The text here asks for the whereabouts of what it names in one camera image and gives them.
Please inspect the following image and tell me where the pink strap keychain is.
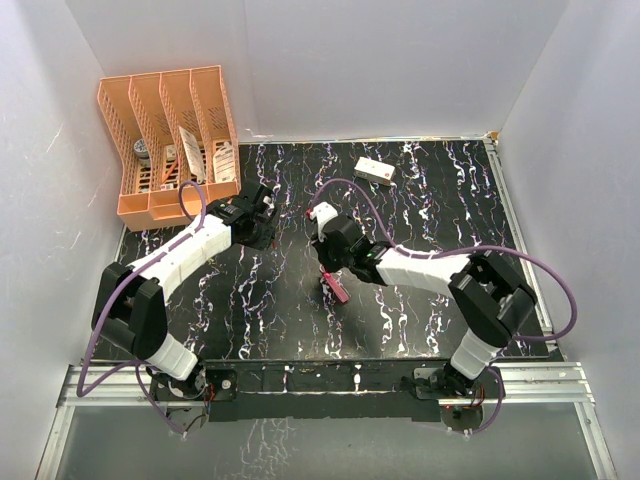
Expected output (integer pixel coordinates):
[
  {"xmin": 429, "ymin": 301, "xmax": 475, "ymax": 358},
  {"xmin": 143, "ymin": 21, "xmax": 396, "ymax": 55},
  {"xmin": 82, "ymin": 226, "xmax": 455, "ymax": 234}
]
[{"xmin": 322, "ymin": 272, "xmax": 349, "ymax": 304}]

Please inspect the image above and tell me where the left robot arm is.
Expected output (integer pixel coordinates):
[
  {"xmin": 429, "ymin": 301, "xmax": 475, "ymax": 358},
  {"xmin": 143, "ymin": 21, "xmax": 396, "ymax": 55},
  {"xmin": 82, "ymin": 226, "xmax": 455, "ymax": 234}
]
[{"xmin": 89, "ymin": 181, "xmax": 277, "ymax": 399}]

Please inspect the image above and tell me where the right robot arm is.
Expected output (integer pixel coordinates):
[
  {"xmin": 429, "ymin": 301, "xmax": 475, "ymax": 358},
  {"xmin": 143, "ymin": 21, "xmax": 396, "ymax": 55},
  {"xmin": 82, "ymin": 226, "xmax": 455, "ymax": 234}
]
[{"xmin": 307, "ymin": 204, "xmax": 537, "ymax": 397}]

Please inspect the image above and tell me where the white pouch in organizer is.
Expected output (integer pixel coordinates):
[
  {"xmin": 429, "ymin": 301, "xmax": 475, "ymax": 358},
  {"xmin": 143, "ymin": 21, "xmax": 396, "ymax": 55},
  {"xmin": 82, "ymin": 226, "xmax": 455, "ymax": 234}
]
[{"xmin": 212, "ymin": 142, "xmax": 236, "ymax": 183}]

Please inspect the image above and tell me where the white cardboard box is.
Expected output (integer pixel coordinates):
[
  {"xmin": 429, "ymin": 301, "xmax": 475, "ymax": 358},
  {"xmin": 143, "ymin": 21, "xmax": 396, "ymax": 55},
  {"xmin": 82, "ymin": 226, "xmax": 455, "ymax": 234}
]
[{"xmin": 354, "ymin": 157, "xmax": 395, "ymax": 186}]

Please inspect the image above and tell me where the white packet in organizer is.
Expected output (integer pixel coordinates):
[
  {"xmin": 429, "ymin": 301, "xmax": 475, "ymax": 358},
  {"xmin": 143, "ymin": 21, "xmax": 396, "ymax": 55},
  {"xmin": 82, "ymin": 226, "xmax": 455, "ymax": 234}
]
[{"xmin": 179, "ymin": 127, "xmax": 206, "ymax": 183}]

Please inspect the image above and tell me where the orange plastic file organizer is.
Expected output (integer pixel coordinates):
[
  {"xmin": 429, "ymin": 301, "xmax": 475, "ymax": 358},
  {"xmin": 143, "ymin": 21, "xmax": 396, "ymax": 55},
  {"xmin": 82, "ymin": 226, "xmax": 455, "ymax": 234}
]
[{"xmin": 97, "ymin": 66, "xmax": 241, "ymax": 232}]

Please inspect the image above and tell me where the round tin in organizer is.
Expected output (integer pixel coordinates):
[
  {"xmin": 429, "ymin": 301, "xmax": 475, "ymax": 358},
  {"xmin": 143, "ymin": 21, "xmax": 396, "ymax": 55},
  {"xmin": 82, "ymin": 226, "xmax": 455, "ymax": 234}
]
[{"xmin": 133, "ymin": 138, "xmax": 150, "ymax": 161}]

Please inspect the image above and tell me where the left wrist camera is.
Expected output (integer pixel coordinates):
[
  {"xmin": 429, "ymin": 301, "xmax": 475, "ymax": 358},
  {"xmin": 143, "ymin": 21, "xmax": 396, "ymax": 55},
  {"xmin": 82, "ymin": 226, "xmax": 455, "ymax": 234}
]
[{"xmin": 259, "ymin": 188, "xmax": 275, "ymax": 215}]

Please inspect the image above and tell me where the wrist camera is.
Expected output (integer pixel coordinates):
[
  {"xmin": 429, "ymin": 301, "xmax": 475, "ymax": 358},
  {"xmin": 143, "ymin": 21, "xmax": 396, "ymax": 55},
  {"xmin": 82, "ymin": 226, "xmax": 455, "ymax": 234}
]
[
  {"xmin": 307, "ymin": 202, "xmax": 338, "ymax": 242},
  {"xmin": 259, "ymin": 188, "xmax": 275, "ymax": 215}
]

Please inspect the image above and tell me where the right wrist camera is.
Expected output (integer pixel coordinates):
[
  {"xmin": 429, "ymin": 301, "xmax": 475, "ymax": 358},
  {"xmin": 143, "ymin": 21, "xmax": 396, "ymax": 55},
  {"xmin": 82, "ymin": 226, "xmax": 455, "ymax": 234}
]
[{"xmin": 307, "ymin": 202, "xmax": 338, "ymax": 242}]

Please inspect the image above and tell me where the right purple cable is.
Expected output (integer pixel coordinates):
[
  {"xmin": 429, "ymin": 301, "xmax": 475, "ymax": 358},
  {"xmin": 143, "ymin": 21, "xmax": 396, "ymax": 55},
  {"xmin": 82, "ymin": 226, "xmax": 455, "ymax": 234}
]
[{"xmin": 312, "ymin": 178, "xmax": 581, "ymax": 436}]

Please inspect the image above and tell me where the purple cable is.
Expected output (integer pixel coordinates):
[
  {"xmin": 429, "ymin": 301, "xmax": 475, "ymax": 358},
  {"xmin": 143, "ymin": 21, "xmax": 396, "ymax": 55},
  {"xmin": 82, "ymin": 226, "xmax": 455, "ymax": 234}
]
[
  {"xmin": 312, "ymin": 178, "xmax": 581, "ymax": 436},
  {"xmin": 74, "ymin": 179, "xmax": 209, "ymax": 441}
]

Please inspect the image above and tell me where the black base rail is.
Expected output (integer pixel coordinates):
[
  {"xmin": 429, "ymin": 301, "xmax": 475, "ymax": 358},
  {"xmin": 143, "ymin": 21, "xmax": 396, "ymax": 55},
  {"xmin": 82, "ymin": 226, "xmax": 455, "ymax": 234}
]
[{"xmin": 151, "ymin": 359, "xmax": 505, "ymax": 424}]

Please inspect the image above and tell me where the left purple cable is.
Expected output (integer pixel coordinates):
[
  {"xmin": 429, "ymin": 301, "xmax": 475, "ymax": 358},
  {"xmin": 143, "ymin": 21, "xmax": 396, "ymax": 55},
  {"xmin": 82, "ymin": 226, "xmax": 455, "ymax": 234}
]
[{"xmin": 74, "ymin": 179, "xmax": 209, "ymax": 441}]

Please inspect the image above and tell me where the aluminium frame rail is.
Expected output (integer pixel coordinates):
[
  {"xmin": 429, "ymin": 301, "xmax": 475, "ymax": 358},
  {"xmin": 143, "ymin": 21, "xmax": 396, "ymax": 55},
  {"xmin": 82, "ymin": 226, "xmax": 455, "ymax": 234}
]
[{"xmin": 37, "ymin": 361, "xmax": 618, "ymax": 479}]

